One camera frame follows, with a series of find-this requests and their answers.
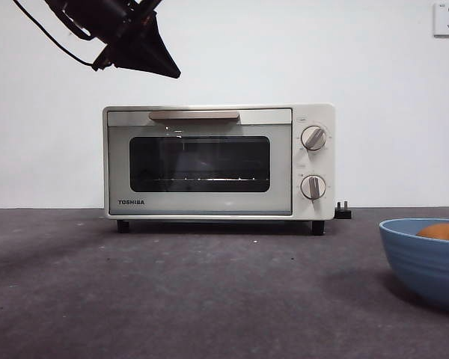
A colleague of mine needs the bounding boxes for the oven door with beige handle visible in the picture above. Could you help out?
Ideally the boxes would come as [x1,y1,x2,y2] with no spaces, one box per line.
[106,108,293,216]

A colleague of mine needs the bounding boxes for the brown potato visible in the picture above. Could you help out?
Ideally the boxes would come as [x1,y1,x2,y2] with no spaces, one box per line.
[415,223,449,242]

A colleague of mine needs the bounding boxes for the blue bowl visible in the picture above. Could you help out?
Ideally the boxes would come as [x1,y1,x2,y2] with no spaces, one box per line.
[379,218,449,313]

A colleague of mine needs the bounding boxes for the white toaster oven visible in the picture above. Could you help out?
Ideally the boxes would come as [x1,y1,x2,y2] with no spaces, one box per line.
[103,103,336,236]

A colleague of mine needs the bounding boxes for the beige oven knob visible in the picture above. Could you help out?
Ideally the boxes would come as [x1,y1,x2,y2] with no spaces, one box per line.
[300,126,328,151]
[300,174,327,201]

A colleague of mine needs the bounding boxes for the black power plug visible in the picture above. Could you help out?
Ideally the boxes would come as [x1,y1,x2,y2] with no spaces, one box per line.
[335,201,353,220]

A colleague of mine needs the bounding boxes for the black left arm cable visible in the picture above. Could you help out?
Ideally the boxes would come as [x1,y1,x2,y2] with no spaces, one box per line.
[12,0,99,72]

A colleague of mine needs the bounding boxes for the oven wire rack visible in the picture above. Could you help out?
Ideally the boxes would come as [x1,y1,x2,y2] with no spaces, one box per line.
[151,177,257,184]

